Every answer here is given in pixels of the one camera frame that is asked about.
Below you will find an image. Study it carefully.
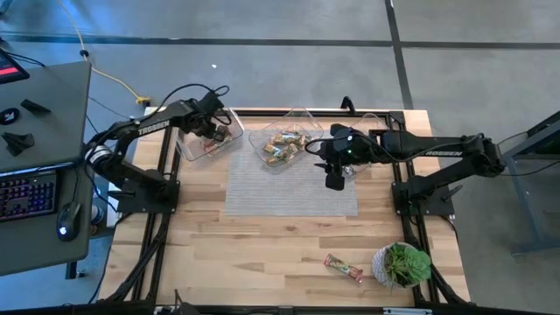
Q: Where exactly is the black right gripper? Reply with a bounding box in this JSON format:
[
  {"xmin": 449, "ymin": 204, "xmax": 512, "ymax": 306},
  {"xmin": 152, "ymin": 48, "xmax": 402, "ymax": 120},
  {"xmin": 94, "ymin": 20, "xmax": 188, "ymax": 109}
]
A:
[{"xmin": 314, "ymin": 123, "xmax": 382, "ymax": 192}]

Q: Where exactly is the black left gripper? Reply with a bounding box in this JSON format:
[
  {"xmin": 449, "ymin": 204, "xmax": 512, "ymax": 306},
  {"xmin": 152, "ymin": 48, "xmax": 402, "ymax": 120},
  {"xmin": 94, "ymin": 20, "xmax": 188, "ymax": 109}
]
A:
[{"xmin": 188, "ymin": 92, "xmax": 232, "ymax": 144}]

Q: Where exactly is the clear plastic bin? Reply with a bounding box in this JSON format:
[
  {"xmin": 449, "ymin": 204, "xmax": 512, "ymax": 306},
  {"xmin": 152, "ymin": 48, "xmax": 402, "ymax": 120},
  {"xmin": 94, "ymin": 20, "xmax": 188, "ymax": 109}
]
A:
[
  {"xmin": 177, "ymin": 107, "xmax": 245, "ymax": 163},
  {"xmin": 248, "ymin": 106, "xmax": 325, "ymax": 175},
  {"xmin": 343, "ymin": 112, "xmax": 391, "ymax": 179}
]

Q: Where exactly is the grey woven placemat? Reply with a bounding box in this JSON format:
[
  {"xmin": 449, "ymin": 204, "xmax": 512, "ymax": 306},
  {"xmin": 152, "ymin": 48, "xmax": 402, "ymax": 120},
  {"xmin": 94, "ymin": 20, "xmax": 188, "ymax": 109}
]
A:
[{"xmin": 224, "ymin": 129, "xmax": 359, "ymax": 218}]

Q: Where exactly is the black floor tape line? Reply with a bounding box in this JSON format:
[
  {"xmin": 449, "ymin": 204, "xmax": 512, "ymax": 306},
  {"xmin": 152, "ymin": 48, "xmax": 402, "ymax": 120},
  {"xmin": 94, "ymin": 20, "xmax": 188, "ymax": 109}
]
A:
[
  {"xmin": 383, "ymin": 0, "xmax": 415, "ymax": 110},
  {"xmin": 0, "ymin": 33, "xmax": 560, "ymax": 50}
]

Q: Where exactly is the green plant in white pot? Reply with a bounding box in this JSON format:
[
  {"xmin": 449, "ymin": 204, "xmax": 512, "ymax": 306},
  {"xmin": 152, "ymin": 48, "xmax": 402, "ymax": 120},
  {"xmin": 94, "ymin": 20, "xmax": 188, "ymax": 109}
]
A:
[{"xmin": 370, "ymin": 241, "xmax": 433, "ymax": 291}]

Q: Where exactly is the grey desk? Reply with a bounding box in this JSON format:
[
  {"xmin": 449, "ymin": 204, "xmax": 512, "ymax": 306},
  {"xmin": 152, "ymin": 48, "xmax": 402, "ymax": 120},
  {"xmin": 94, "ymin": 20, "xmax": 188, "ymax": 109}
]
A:
[{"xmin": 0, "ymin": 60, "xmax": 95, "ymax": 279}]

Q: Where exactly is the black computer mouse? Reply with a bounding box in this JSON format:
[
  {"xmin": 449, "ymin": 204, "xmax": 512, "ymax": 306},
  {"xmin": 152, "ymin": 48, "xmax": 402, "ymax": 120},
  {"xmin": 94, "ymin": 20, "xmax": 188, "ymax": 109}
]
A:
[{"xmin": 55, "ymin": 201, "xmax": 83, "ymax": 242}]

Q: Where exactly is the black wedge part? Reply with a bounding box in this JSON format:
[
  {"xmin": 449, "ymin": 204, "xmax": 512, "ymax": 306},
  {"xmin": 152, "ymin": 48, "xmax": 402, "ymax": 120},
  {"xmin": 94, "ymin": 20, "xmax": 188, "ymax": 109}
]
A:
[{"xmin": 20, "ymin": 99, "xmax": 52, "ymax": 116}]

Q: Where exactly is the backlit black keyboard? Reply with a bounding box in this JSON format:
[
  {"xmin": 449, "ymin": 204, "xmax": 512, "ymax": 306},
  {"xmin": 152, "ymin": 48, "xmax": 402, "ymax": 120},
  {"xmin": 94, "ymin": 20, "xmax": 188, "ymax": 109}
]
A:
[{"xmin": 0, "ymin": 170, "xmax": 58, "ymax": 222}]

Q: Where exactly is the black round disc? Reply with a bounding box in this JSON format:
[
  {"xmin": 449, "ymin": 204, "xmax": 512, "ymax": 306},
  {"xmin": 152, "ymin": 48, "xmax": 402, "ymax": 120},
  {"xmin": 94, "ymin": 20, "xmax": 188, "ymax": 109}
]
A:
[{"xmin": 0, "ymin": 107, "xmax": 21, "ymax": 127}]

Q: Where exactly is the laptop with red screen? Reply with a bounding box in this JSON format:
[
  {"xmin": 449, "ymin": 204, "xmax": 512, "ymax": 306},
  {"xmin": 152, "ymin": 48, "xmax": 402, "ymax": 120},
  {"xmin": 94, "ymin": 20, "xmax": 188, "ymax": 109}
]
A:
[{"xmin": 0, "ymin": 47, "xmax": 31, "ymax": 85}]

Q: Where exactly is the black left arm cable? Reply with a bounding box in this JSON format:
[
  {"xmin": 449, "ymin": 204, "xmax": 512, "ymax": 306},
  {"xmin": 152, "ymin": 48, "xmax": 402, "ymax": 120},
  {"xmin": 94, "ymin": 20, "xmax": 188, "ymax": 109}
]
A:
[{"xmin": 157, "ymin": 82, "xmax": 233, "ymax": 128}]

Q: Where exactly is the black aluminium table frame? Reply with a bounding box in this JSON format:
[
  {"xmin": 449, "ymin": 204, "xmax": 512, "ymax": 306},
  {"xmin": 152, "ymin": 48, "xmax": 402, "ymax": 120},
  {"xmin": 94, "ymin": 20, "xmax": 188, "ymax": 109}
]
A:
[{"xmin": 98, "ymin": 107, "xmax": 472, "ymax": 307}]

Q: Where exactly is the black hook mount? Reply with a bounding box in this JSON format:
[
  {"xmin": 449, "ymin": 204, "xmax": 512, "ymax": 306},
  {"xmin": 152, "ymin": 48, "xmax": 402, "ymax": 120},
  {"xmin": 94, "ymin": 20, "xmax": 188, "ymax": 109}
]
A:
[{"xmin": 339, "ymin": 94, "xmax": 356, "ymax": 116}]

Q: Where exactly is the yellow cable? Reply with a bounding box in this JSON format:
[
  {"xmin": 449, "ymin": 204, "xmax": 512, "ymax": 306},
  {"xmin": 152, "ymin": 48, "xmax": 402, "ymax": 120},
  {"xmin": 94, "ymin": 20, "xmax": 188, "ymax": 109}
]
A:
[{"xmin": 59, "ymin": 0, "xmax": 152, "ymax": 107}]

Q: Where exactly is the grey metal table frame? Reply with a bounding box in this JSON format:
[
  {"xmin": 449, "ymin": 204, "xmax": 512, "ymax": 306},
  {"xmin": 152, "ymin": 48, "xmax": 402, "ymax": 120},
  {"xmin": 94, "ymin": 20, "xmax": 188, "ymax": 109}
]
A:
[{"xmin": 500, "ymin": 111, "xmax": 560, "ymax": 257}]

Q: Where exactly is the black printed bracket part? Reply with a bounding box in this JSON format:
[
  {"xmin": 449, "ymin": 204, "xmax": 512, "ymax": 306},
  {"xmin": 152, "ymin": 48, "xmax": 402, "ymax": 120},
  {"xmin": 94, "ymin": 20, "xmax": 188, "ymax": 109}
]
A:
[{"xmin": 1, "ymin": 132, "xmax": 36, "ymax": 158}]

